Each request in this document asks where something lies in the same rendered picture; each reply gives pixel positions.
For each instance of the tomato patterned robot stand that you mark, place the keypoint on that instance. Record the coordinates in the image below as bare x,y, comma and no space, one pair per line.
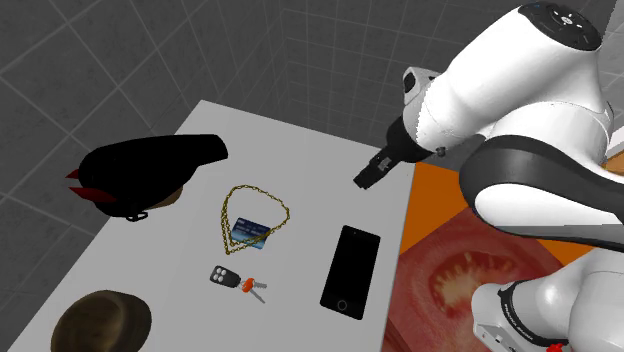
429,244

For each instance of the brown felt hat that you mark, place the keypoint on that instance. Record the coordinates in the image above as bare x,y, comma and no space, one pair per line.
102,324

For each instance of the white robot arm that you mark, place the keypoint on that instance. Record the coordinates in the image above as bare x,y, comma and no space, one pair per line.
512,88

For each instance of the black key fob with keys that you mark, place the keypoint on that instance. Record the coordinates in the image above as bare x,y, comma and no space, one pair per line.
224,276

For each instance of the blue card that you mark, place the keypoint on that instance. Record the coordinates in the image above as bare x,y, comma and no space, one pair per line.
246,230

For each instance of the black smartphone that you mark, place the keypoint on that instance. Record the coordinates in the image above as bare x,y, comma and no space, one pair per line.
350,270

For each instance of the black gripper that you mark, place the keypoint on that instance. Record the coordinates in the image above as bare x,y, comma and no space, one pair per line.
402,144

